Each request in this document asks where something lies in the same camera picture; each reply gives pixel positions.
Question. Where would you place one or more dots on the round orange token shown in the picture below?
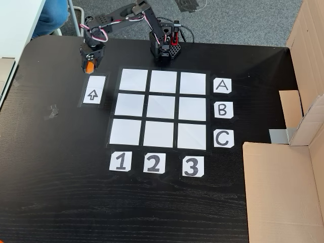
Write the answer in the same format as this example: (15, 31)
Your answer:
(89, 66)

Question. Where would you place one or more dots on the white nine-square paper grid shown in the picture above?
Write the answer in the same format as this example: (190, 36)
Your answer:
(161, 107)

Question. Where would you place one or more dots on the white arrow paper sheet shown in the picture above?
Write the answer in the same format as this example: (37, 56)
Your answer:
(93, 89)

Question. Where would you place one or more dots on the person's leg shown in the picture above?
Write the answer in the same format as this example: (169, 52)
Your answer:
(51, 17)

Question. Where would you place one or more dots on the clear tape scrap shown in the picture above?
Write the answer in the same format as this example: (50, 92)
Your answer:
(51, 112)

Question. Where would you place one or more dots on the white side table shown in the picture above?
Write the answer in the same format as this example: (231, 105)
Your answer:
(17, 25)

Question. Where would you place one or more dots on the red black bar clamp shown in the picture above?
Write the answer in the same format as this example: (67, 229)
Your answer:
(175, 35)

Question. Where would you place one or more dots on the paper sheet number 1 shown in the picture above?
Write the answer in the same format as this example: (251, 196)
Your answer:
(120, 161)

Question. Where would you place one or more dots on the paper sheet number 2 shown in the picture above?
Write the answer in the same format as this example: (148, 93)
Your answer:
(154, 163)

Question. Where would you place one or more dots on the paper sheet letter A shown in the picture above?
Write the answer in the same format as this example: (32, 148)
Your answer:
(222, 86)

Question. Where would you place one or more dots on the paper sheet letter B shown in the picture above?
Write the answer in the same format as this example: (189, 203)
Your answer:
(223, 110)

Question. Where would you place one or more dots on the paper sheet number 3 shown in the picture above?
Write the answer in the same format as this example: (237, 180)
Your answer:
(193, 166)

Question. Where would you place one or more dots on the paper sheet letter C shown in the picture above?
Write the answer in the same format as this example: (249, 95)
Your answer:
(223, 138)

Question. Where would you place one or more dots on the brown cardboard screen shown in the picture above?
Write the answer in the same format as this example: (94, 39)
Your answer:
(278, 192)

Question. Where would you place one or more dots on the grey metal chair frame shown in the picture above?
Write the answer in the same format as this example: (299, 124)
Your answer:
(80, 20)

